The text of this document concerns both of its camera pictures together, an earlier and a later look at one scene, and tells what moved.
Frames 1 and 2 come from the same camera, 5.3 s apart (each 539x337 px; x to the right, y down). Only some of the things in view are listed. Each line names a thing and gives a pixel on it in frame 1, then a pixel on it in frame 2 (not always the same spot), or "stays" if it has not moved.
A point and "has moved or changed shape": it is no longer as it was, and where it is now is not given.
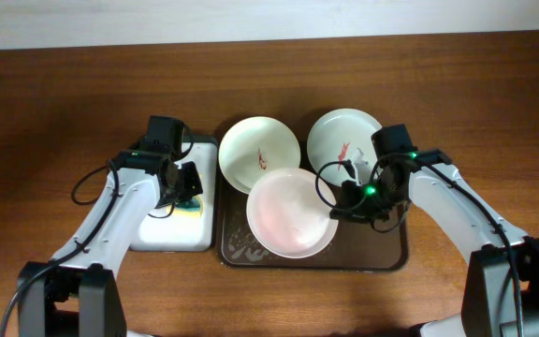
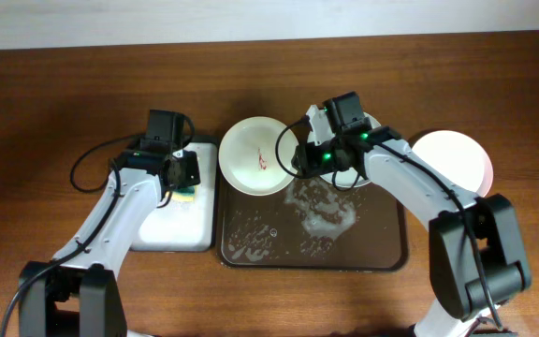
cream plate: (255, 146) stays
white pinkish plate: (288, 212) → (456, 156)
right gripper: (353, 206) → (305, 160)
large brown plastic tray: (357, 243) stays
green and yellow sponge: (191, 208) has moved or changed shape
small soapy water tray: (188, 225) stays
